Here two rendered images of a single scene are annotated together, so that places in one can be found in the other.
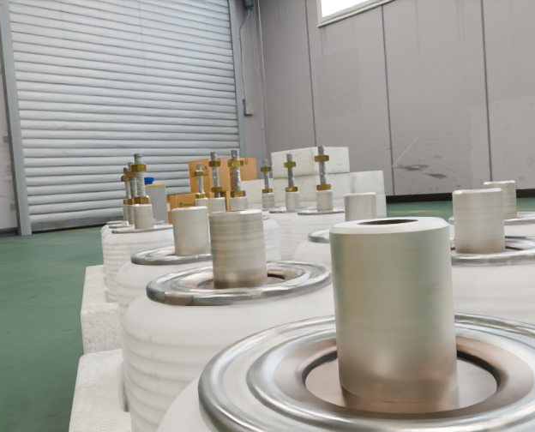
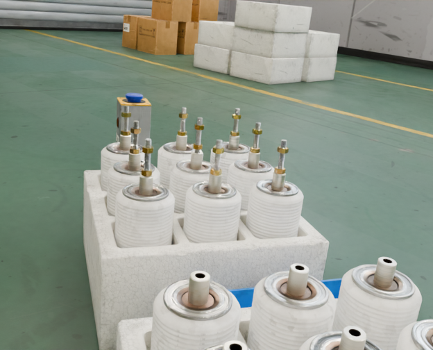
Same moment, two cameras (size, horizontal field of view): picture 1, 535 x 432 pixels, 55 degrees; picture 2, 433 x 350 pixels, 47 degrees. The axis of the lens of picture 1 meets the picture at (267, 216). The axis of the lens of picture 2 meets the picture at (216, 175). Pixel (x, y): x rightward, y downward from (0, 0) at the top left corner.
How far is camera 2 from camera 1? 0.32 m
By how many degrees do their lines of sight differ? 17
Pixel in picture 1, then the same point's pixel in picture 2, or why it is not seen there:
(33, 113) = not seen: outside the picture
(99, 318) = (114, 262)
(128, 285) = (164, 324)
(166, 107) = not seen: outside the picture
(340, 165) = (301, 25)
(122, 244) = (131, 209)
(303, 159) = (267, 14)
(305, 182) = (264, 37)
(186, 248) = (196, 300)
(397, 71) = not seen: outside the picture
